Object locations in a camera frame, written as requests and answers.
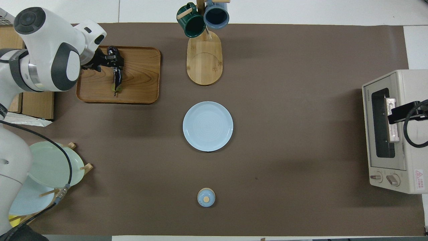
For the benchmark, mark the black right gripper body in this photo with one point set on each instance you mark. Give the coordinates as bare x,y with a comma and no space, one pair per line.
421,110

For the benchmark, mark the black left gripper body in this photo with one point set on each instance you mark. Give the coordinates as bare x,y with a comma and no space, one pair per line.
98,60

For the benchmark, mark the dark purple eggplant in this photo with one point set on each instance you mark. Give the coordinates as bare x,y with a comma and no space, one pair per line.
117,78

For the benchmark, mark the light blue serving plate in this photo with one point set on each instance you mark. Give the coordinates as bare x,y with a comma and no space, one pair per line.
207,127

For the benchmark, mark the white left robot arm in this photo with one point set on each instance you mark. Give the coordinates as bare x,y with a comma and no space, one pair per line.
50,50

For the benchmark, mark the cream toaster oven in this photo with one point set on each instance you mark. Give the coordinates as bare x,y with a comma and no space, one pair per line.
414,160

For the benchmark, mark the wooden tray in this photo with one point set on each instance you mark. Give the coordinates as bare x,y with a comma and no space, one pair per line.
140,77

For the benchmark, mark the dark green mug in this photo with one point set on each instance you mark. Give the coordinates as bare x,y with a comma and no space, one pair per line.
192,23

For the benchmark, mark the wooden mug tree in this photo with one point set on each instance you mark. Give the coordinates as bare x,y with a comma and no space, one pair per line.
204,63

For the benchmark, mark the white patterned cloth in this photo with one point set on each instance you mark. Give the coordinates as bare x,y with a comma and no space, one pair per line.
30,121

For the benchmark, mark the blue mug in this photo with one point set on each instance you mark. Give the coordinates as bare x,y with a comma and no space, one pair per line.
216,15

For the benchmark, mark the wooden plate rack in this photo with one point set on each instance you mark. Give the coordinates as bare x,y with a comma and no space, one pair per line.
88,168

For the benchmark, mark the mint green plate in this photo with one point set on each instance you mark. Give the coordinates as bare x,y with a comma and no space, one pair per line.
53,164

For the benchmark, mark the brown table mat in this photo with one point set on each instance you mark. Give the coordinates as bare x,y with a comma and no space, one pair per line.
267,100

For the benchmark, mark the light blue racked plate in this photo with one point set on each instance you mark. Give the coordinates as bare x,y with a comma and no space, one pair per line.
33,201

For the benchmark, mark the yellow plate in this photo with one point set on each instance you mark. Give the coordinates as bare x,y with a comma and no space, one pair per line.
15,221

